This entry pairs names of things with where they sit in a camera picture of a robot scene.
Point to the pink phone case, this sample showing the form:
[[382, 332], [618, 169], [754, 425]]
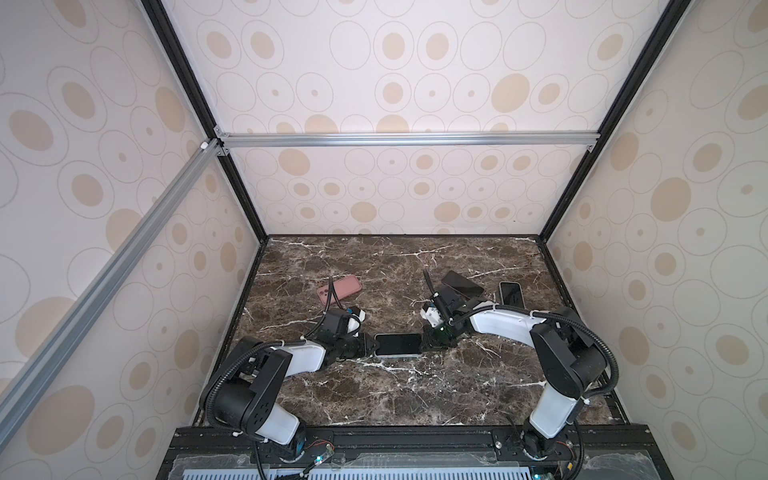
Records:
[[340, 289]]

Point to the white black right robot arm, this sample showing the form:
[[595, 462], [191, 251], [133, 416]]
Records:
[[577, 364]]

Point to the black phone purple edge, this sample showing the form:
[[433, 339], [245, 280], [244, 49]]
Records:
[[462, 285]]

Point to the aluminium rail back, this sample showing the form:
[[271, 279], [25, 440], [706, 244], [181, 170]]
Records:
[[424, 139]]

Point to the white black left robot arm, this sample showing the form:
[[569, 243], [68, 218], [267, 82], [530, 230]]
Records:
[[241, 396]]

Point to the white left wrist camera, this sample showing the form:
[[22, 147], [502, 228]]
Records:
[[356, 317]]

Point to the aluminium rail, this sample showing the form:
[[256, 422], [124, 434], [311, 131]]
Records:
[[44, 366], [424, 139]]

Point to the aluminium rail left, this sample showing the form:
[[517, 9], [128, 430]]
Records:
[[44, 366]]

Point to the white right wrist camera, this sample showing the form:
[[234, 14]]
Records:
[[431, 314]]

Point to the black corner frame post left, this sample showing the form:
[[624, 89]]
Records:
[[163, 28]]

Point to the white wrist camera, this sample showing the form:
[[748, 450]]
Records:
[[431, 314], [356, 317]]

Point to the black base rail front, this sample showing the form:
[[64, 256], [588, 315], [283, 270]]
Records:
[[418, 452]]

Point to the black corner frame post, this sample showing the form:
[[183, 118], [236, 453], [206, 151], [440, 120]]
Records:
[[163, 28], [649, 54]]

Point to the black corner frame post right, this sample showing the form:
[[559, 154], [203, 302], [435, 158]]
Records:
[[649, 54]]

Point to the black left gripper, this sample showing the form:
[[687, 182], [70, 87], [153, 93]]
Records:
[[363, 343]]

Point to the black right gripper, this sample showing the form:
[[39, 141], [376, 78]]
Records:
[[430, 344]]

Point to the black phone white edge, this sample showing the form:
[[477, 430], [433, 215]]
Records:
[[398, 344]]

